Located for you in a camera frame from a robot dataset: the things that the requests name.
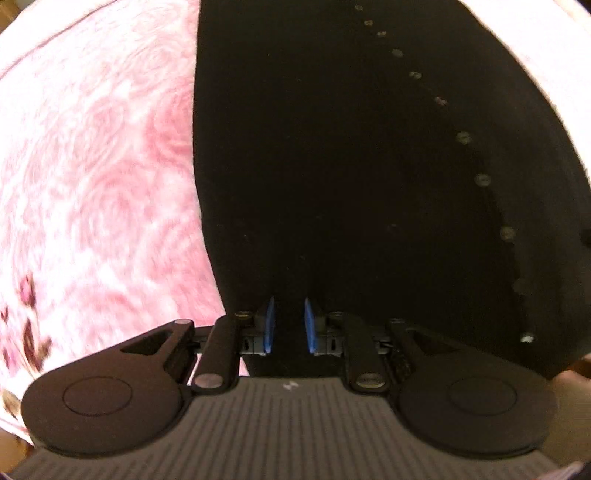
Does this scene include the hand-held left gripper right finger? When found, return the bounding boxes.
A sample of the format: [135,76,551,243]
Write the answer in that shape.
[302,296,462,393]

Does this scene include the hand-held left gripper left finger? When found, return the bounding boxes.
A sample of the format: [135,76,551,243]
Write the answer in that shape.
[120,295,278,394]

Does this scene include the black garment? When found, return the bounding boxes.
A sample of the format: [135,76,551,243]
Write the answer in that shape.
[190,0,591,380]

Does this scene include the pink floral blanket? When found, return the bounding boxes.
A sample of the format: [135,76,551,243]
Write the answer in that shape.
[0,0,591,445]

